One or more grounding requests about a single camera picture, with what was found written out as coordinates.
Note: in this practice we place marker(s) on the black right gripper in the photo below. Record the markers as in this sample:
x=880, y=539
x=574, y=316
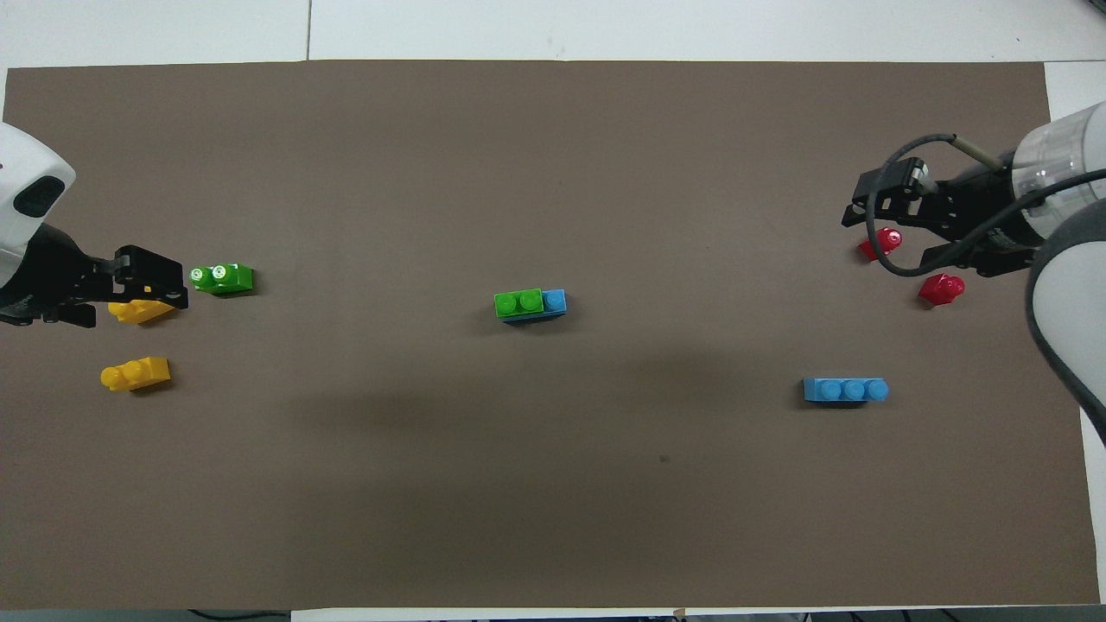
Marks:
x=976, y=216

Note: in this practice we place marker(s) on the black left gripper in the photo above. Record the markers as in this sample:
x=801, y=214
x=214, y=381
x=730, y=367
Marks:
x=52, y=276

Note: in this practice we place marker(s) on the plain green two-stud brick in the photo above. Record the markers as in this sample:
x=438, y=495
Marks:
x=518, y=303

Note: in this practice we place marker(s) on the blue three-stud brick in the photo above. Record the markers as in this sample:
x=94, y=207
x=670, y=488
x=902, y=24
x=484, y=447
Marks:
x=845, y=390
x=557, y=302

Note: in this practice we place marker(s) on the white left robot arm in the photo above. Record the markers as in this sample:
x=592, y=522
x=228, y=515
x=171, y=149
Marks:
x=26, y=181

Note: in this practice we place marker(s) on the red single-stud brick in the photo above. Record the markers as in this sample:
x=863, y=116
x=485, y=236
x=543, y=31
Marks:
x=885, y=240
x=941, y=288

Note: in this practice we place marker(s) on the yellow two-stud brick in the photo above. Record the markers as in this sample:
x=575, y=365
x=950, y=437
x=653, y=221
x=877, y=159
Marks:
x=135, y=374
x=138, y=313

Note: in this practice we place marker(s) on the green brick with white studs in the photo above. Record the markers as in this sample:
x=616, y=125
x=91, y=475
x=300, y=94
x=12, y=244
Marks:
x=222, y=278

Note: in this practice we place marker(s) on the brown paper table mat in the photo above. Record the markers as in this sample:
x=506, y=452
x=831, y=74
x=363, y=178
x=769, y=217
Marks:
x=553, y=173

